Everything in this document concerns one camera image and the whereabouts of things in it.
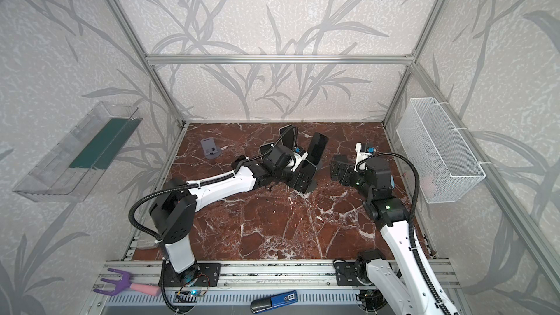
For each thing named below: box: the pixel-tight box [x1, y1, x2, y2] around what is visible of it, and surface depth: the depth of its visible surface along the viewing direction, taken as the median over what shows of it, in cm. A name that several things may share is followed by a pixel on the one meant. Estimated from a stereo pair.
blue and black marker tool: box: [249, 290, 299, 314], surface depth 68 cm
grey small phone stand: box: [200, 137, 221, 159], surface depth 106 cm
